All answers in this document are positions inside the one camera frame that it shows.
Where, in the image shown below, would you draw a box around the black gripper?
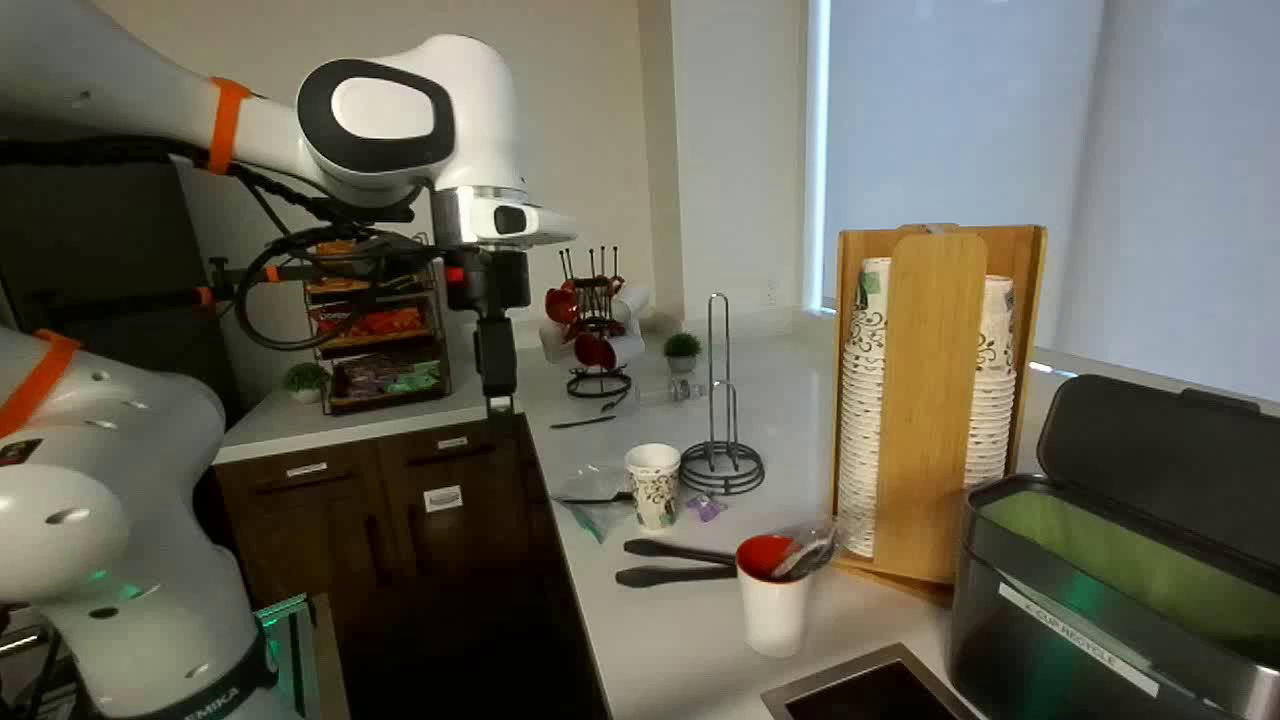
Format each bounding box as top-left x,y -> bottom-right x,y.
457,243 -> 537,405

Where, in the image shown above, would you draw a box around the printed paper cup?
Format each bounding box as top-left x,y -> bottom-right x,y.
622,440 -> 690,538

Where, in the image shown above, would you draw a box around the white utensil cup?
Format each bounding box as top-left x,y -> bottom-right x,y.
731,534 -> 815,659

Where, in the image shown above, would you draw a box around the wooden cup dispenser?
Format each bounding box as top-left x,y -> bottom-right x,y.
828,219 -> 1047,592

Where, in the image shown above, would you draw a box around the red mug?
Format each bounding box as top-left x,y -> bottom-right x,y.
540,285 -> 587,327
573,327 -> 622,375

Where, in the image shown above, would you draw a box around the metal mug tree rack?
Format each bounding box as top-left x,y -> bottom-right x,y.
537,239 -> 654,405

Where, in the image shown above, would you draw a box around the thin black utensil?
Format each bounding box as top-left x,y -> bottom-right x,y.
546,407 -> 622,438

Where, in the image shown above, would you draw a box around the tiered snack rack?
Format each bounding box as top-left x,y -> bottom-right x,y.
299,235 -> 454,422

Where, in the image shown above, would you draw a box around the clear plastic bag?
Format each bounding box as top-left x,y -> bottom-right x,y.
551,454 -> 639,546

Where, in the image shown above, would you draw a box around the small potted green plant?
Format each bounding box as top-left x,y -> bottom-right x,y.
662,327 -> 710,405
282,359 -> 332,407

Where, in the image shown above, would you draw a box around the dark wooden cabinet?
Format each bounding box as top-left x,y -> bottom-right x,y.
212,412 -> 613,720

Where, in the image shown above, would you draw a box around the small purple wrapper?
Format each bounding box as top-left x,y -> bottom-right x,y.
681,493 -> 731,529

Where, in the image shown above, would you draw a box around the black tongs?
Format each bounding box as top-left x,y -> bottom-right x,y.
613,538 -> 744,592

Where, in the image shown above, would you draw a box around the red plastic utensil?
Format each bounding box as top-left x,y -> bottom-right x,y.
735,534 -> 802,585

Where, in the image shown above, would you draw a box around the grey plastic utensils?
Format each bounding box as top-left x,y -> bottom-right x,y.
774,523 -> 846,585

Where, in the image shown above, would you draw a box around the stack of printed paper cups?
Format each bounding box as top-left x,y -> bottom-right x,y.
840,256 -> 897,565
965,273 -> 1019,493

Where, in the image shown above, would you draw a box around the steel sink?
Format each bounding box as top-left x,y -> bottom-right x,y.
755,642 -> 983,720

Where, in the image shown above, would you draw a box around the window with white blinds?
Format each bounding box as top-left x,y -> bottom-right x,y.
802,0 -> 1280,407

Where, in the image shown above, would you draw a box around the black steel trash bin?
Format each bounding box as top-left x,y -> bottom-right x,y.
946,372 -> 1280,720

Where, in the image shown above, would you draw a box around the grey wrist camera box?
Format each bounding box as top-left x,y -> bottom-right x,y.
430,186 -> 581,256

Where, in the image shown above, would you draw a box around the metal wire paper towel holder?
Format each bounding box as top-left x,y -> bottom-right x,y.
677,288 -> 774,500

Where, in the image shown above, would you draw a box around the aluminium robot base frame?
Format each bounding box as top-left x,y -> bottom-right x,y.
251,592 -> 355,720

